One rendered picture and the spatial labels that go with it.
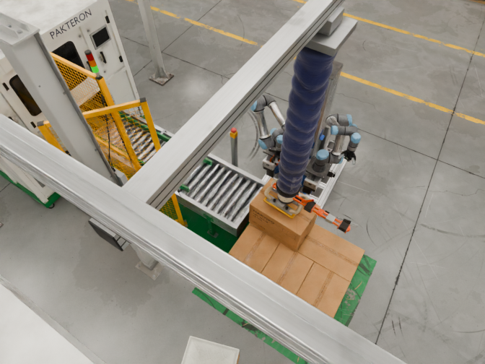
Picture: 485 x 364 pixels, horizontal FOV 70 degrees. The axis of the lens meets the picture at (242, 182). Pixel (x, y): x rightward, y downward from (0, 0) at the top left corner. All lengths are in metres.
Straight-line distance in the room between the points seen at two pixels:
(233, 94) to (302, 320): 0.87
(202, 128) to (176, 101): 4.68
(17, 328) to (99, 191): 0.34
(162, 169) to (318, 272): 2.76
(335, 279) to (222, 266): 2.96
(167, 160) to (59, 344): 0.61
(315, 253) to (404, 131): 2.86
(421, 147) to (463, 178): 0.69
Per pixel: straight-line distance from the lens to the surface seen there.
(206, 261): 0.80
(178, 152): 1.16
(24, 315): 0.86
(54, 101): 2.21
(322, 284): 3.65
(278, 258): 3.67
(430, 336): 4.47
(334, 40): 1.99
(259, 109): 3.45
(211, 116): 1.26
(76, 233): 4.84
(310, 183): 3.62
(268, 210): 3.44
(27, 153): 1.11
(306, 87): 2.18
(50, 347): 0.82
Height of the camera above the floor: 3.94
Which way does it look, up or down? 56 degrees down
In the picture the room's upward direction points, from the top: straight up
